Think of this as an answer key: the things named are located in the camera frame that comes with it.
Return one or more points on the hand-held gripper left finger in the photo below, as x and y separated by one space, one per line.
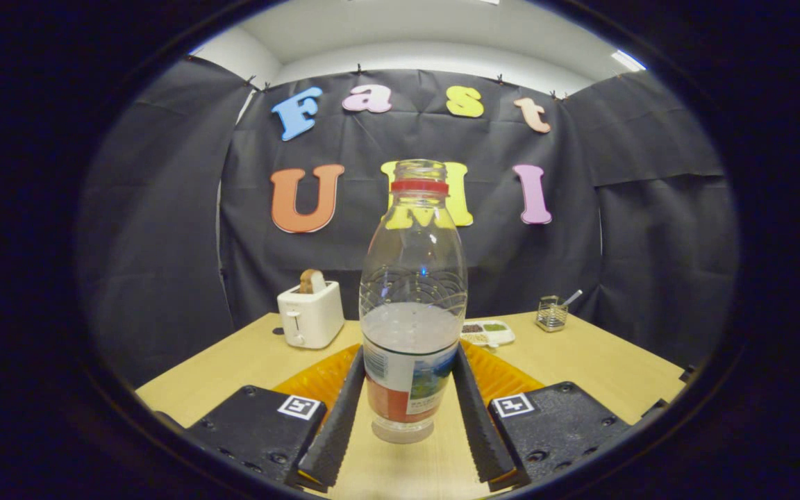
341 430

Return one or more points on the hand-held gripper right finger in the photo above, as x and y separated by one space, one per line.
480 430

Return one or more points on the clear plastic juice bottle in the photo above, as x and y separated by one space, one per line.
410 333

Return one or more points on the white divided condiment tray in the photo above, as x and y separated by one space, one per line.
494 335

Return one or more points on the white toaster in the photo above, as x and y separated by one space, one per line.
313 319

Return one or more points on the wooden table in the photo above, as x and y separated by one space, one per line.
233 375

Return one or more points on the brown bread slice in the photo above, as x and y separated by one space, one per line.
311 281

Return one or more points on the silver spoon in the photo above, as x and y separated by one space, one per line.
573 297

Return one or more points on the black table clamp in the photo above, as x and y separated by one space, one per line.
687 373

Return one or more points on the small ceiling light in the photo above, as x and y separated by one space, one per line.
628 60

